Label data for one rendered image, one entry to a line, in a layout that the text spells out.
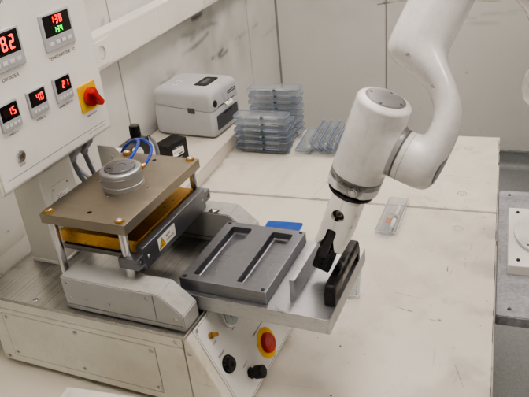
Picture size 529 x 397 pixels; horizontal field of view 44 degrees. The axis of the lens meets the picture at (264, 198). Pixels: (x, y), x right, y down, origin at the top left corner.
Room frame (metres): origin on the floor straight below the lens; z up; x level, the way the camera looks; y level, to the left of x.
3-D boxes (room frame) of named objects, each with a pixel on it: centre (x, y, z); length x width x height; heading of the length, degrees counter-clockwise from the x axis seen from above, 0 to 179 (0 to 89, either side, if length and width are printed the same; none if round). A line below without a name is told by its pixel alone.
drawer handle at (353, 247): (0.92, -0.12, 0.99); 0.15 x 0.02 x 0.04; 155
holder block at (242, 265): (1.00, 0.05, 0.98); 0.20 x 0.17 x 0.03; 155
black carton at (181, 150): (1.90, 0.28, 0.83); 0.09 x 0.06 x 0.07; 142
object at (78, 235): (1.11, 0.26, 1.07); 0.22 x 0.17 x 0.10; 155
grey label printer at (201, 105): (2.17, 0.20, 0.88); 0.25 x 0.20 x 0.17; 63
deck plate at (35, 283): (1.12, 0.29, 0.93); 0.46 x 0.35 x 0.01; 65
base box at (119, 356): (1.12, 0.25, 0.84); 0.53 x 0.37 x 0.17; 65
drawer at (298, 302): (0.98, 0.00, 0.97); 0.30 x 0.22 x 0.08; 65
